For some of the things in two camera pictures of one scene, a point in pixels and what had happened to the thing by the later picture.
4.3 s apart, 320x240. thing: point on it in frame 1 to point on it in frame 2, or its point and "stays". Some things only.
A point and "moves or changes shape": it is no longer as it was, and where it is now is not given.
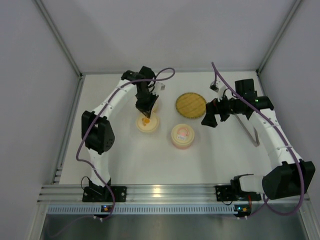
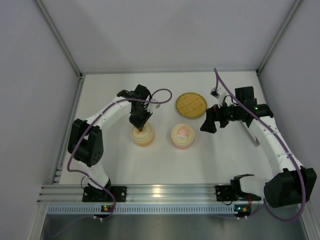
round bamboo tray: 190,105 stays
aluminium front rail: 72,194 stays
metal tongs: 256,143 stays
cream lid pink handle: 183,134 stays
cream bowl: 156,109 to 144,142
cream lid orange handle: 146,125 moves or changes shape
